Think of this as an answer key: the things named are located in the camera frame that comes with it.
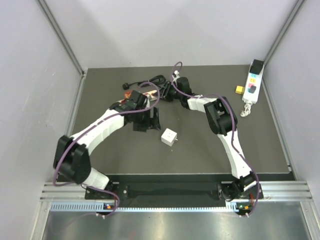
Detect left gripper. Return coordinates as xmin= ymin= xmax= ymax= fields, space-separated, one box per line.
xmin=133 ymin=106 xmax=161 ymax=132

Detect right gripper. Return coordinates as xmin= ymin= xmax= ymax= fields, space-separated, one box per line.
xmin=153 ymin=82 xmax=183 ymax=103

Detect beige power strip red sockets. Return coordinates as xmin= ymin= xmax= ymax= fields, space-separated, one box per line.
xmin=119 ymin=90 xmax=157 ymax=103

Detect white cube socket adapter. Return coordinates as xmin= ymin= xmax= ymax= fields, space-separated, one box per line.
xmin=161 ymin=128 xmax=178 ymax=147

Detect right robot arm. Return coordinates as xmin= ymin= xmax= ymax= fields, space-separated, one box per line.
xmin=153 ymin=76 xmax=261 ymax=203

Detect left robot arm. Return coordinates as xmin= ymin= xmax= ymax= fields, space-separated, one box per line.
xmin=53 ymin=90 xmax=161 ymax=199

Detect red patterned plug adapter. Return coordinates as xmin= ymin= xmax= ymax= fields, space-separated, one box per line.
xmin=124 ymin=90 xmax=132 ymax=99

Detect yellow cube block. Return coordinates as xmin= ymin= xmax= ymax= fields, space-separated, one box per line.
xmin=235 ymin=85 xmax=245 ymax=95

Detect white power strip coloured sockets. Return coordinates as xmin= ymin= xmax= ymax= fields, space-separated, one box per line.
xmin=242 ymin=62 xmax=265 ymax=104

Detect black adapter on white strip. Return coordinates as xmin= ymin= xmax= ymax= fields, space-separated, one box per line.
xmin=249 ymin=59 xmax=264 ymax=75

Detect black power strip cable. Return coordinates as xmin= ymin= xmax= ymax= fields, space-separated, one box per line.
xmin=121 ymin=75 xmax=167 ymax=90

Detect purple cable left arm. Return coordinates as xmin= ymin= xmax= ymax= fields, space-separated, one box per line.
xmin=52 ymin=83 xmax=161 ymax=221

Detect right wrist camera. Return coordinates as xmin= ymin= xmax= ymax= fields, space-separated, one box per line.
xmin=172 ymin=70 xmax=180 ymax=79

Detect white coiled strip cable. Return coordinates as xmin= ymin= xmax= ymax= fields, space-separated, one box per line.
xmin=240 ymin=99 xmax=253 ymax=118

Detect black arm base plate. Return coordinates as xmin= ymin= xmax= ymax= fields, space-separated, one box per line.
xmin=84 ymin=181 xmax=265 ymax=201

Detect slotted grey cable duct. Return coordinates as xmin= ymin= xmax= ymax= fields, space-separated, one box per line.
xmin=50 ymin=202 xmax=239 ymax=213

